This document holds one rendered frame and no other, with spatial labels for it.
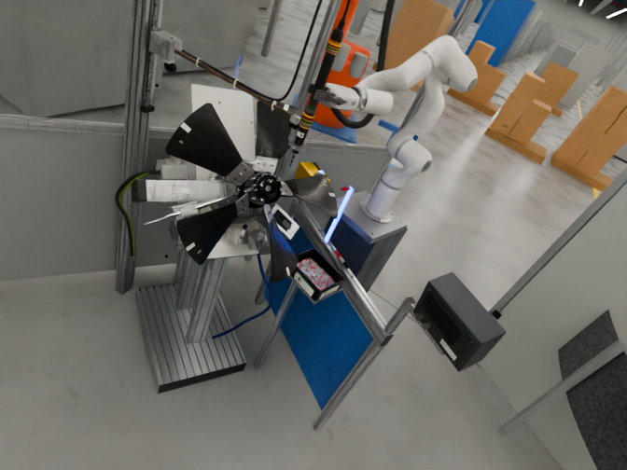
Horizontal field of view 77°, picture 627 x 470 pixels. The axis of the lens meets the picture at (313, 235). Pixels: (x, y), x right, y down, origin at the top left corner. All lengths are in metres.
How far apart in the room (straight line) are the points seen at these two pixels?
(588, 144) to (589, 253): 6.66
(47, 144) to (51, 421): 1.21
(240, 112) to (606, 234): 2.06
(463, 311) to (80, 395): 1.74
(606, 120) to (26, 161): 8.79
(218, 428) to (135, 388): 0.45
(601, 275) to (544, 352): 0.61
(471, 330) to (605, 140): 8.17
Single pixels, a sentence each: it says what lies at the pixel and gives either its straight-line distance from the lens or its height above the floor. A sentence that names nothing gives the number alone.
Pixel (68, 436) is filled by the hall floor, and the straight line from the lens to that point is 2.18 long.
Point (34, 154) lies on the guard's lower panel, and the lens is 2.13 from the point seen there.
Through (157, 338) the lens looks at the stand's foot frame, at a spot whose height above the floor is 0.08.
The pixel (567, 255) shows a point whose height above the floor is 1.03.
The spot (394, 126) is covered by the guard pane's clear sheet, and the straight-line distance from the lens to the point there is 2.78.
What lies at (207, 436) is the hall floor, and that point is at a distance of 2.19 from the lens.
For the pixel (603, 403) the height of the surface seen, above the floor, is 0.74.
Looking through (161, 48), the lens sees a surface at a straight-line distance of 1.69.
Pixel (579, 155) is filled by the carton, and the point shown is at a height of 0.37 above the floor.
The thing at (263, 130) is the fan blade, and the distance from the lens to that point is 1.58.
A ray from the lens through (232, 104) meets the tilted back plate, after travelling 1.76.
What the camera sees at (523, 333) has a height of 0.45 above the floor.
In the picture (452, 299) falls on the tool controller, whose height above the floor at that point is 1.23.
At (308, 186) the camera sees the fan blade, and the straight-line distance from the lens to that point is 1.64.
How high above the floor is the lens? 1.99
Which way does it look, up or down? 36 degrees down
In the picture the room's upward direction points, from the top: 25 degrees clockwise
